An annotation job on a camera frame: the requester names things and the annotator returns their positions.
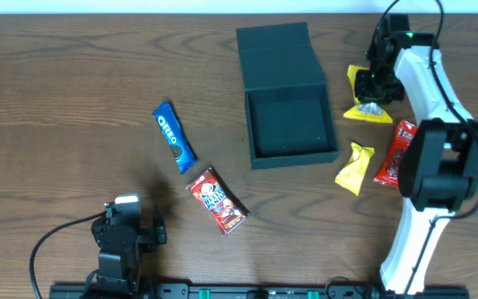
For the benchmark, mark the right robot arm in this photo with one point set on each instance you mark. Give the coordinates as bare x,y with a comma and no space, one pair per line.
439,170

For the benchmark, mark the dark green open box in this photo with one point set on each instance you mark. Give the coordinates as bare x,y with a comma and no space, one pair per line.
288,114

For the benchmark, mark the blue Oreo cookie pack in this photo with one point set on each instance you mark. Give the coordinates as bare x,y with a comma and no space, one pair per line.
172,131

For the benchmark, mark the yellow nut snack bag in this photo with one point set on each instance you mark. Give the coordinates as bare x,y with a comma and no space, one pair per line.
370,112

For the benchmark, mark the red Hello Panda snack pack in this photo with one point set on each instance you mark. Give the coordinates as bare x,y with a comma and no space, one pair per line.
213,195

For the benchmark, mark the red dried fruit snack bag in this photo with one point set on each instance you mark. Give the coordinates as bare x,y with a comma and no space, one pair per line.
402,138

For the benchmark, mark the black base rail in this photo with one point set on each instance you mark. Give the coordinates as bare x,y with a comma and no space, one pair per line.
184,291

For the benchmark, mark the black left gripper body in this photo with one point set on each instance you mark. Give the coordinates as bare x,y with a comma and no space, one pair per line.
156,231

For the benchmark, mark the small yellow wrapped snack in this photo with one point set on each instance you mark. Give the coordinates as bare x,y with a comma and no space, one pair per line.
351,176

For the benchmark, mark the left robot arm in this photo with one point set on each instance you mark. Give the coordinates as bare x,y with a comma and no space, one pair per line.
118,271

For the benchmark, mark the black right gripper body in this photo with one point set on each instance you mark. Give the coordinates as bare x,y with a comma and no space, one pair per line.
373,94

